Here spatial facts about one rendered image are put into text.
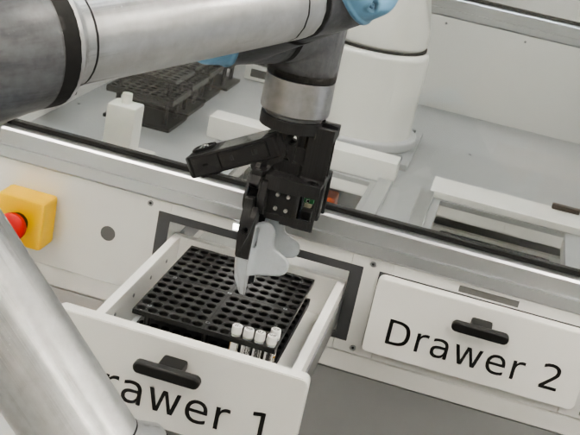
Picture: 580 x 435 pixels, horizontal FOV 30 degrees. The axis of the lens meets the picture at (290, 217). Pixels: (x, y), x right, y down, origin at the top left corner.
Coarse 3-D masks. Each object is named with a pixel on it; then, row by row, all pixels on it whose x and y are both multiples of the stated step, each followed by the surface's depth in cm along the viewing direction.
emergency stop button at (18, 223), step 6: (6, 216) 147; (12, 216) 147; (18, 216) 147; (12, 222) 147; (18, 222) 147; (24, 222) 148; (18, 228) 147; (24, 228) 148; (18, 234) 147; (24, 234) 148
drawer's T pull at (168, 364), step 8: (136, 360) 114; (144, 360) 114; (168, 360) 116; (176, 360) 116; (184, 360) 116; (136, 368) 114; (144, 368) 114; (152, 368) 114; (160, 368) 114; (168, 368) 114; (176, 368) 115; (184, 368) 115; (152, 376) 114; (160, 376) 114; (168, 376) 114; (176, 376) 113; (184, 376) 113; (192, 376) 113; (176, 384) 114; (184, 384) 113; (192, 384) 113
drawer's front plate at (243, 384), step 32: (96, 320) 118; (128, 320) 118; (96, 352) 119; (128, 352) 118; (160, 352) 117; (192, 352) 116; (224, 352) 116; (128, 384) 119; (160, 384) 118; (224, 384) 116; (256, 384) 116; (288, 384) 115; (160, 416) 120; (192, 416) 119; (224, 416) 118; (256, 416) 117; (288, 416) 116
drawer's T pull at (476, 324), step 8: (456, 320) 139; (472, 320) 140; (480, 320) 141; (456, 328) 139; (464, 328) 139; (472, 328) 138; (480, 328) 138; (488, 328) 139; (472, 336) 139; (480, 336) 138; (488, 336) 138; (496, 336) 138; (504, 336) 138; (504, 344) 138
